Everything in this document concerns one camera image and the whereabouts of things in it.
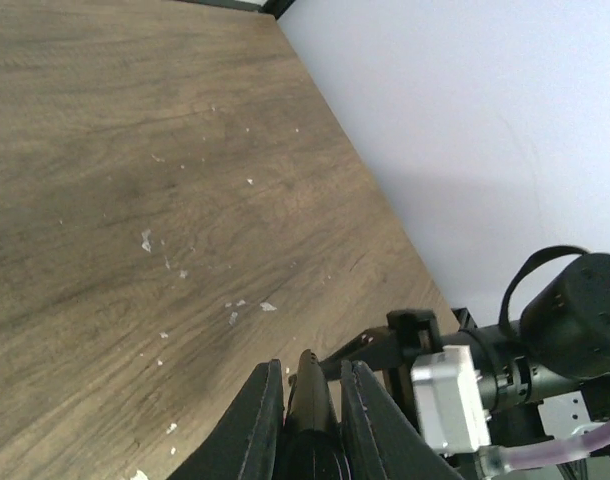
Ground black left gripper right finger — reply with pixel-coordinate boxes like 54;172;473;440
340;361;460;480

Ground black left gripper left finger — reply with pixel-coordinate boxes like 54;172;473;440
169;359;284;480

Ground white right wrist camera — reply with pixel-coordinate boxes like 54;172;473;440
410;345;491;455

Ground black remote control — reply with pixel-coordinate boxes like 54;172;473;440
274;349;351;480

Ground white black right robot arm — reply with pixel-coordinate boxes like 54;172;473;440
321;245;610;479

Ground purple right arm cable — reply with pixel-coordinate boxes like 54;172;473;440
477;184;610;476

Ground black enclosure frame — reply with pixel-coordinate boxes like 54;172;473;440
180;0;295;20

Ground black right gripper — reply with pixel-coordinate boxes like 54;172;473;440
319;309;443;400

